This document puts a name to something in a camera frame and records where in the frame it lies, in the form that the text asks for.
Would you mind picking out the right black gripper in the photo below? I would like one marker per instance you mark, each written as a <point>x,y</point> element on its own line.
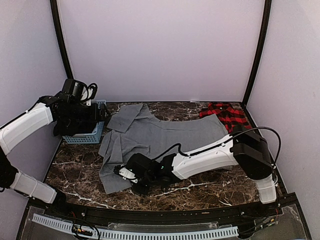
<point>142,190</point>

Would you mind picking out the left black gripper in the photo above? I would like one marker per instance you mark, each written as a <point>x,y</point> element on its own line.
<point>93,116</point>

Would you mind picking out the light blue plastic basket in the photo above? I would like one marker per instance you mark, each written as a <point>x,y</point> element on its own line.
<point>88,137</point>

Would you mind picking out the grey long sleeve shirt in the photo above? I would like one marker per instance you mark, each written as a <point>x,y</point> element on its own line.
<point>134,129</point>

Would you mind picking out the red black plaid shirt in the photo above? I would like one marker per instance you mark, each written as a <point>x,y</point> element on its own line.
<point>229,116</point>

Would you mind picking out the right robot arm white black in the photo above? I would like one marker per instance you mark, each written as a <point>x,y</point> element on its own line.
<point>244,147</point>

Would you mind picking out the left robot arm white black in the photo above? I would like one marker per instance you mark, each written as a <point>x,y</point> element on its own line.
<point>29,140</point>

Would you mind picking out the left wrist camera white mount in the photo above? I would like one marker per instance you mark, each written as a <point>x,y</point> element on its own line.
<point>77,92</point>

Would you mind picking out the black curved front rail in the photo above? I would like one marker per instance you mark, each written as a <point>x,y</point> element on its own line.
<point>103,216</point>

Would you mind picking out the white slotted cable duct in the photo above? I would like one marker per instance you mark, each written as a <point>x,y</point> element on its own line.
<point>121,231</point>

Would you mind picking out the black left corner post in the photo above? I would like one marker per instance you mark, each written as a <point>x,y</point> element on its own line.
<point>60,38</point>

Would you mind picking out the black corner post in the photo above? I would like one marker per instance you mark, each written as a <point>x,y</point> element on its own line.
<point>258,52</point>
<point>60,38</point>

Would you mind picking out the black right corner post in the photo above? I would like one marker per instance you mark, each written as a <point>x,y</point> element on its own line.
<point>258,52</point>

